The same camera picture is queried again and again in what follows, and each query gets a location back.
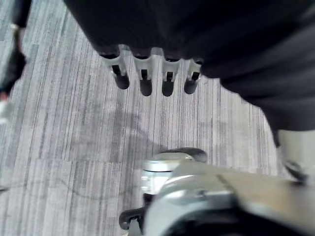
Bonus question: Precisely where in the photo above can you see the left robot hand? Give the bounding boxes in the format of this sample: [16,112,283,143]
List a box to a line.
[63,0,315,183]

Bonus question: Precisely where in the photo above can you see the silver robot leg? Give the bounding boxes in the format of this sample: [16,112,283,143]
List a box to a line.
[141,151,315,236]

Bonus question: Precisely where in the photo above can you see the person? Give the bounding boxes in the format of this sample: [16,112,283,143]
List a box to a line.
[0,0,33,125]

